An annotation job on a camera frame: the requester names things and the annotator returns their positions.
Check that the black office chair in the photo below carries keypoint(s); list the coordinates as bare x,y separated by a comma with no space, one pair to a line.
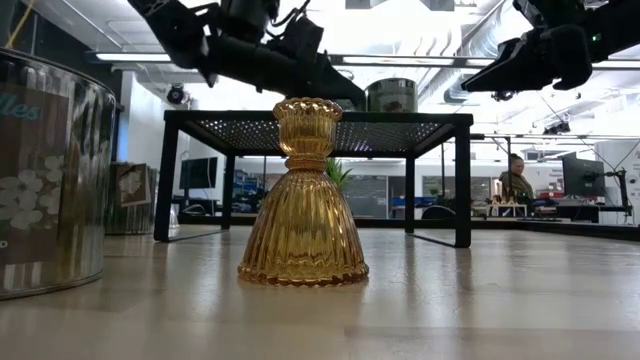
438,212

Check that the black perforated metal shelf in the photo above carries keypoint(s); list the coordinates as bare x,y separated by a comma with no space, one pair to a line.
400,118

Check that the amber glass candle holder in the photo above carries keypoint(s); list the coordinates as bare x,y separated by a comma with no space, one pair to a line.
302,225

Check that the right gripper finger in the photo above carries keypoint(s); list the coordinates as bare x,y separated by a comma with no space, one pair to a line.
520,62

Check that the small green potted plant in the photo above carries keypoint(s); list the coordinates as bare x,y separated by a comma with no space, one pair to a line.
338,172

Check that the person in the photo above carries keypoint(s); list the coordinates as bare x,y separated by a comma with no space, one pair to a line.
515,185

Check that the black ceiling camera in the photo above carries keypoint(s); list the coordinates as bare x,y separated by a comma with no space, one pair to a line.
176,95

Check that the silver ventilation duct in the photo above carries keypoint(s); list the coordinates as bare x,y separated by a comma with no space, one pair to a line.
450,75

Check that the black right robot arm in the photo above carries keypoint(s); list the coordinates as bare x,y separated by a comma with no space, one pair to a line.
620,30

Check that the ceiling light strip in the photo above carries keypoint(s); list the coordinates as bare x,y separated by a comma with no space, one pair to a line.
400,60

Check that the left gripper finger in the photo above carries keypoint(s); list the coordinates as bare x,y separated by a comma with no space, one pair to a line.
280,70

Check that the black computer monitor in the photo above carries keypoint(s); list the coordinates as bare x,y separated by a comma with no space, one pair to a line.
582,177
198,174

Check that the black aluminium table frame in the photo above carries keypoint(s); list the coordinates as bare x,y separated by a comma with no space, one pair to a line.
550,229

